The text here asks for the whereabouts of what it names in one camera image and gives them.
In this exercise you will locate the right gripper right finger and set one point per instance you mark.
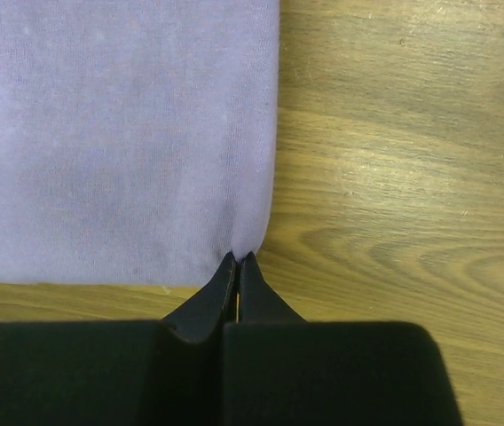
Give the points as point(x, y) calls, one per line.
point(258, 301)

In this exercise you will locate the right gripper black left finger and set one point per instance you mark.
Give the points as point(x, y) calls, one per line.
point(200, 317)

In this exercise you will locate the purple t shirt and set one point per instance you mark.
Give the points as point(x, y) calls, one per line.
point(137, 138)

